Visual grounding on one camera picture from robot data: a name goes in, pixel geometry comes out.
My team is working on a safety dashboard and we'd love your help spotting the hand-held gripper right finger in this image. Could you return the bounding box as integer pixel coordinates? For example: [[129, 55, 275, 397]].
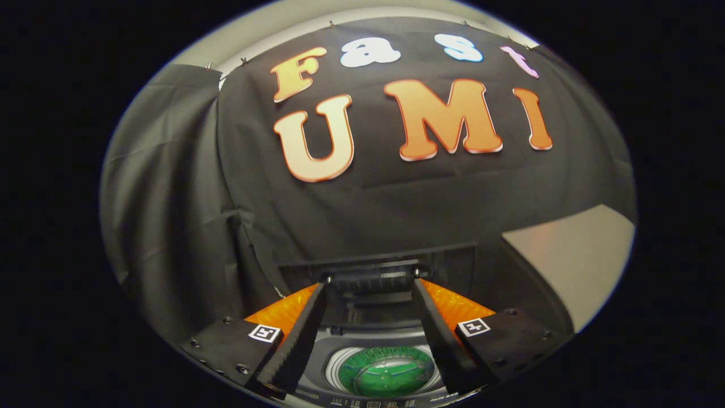
[[412, 279, 568, 397]]

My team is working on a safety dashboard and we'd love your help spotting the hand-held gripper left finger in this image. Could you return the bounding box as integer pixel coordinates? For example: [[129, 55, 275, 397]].
[[180, 283, 328, 398]]

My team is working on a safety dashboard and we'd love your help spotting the green polo shirt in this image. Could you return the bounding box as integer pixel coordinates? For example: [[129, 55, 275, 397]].
[[355, 347, 437, 397]]

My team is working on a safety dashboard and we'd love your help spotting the black backdrop cloth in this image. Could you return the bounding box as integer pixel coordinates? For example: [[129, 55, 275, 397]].
[[99, 16, 636, 346]]

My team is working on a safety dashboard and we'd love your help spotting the grey cabinet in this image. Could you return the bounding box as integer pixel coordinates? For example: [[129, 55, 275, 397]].
[[476, 204, 636, 341]]

